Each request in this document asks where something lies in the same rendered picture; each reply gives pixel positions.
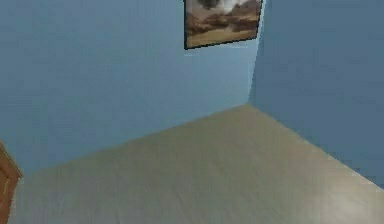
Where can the framed brown landscape picture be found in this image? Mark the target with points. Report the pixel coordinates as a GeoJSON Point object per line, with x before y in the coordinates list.
{"type": "Point", "coordinates": [220, 23]}

